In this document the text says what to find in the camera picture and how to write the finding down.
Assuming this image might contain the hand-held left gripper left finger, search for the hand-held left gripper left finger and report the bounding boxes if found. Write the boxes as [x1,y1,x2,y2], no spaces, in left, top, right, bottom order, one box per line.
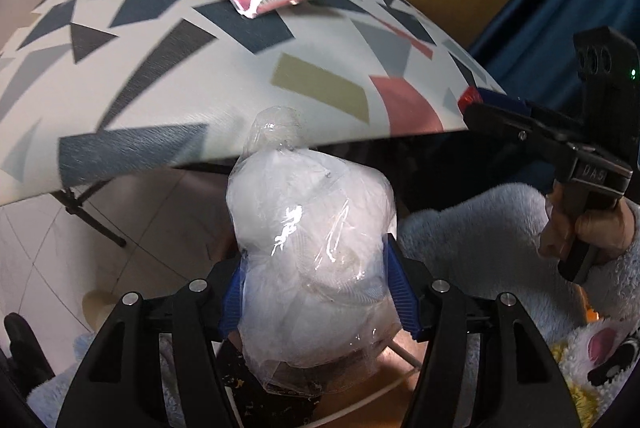
[55,255,248,428]

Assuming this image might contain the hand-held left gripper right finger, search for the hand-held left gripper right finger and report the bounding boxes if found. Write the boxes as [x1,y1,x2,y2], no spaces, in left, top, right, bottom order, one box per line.
[384,233,583,428]

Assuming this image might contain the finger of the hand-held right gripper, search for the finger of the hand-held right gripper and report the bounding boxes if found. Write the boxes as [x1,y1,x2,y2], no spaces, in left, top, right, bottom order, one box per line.
[464,102,590,172]
[477,91,536,116]

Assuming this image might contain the clear bag of white tissue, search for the clear bag of white tissue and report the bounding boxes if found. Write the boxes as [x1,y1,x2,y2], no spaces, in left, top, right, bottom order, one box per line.
[225,105,401,396]

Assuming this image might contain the person's right hand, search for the person's right hand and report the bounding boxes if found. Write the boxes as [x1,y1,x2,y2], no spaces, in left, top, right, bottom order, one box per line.
[539,197,637,260]

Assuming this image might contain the fluffy white robe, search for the fluffy white robe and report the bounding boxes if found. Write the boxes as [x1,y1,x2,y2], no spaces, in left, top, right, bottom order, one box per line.
[400,183,601,349]

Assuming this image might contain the plush animal slipper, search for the plush animal slipper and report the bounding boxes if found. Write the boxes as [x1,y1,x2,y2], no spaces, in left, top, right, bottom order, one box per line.
[550,315,640,428]

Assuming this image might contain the geometric patterned folding table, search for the geometric patterned folding table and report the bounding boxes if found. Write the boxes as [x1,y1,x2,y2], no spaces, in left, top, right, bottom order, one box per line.
[0,0,506,249]

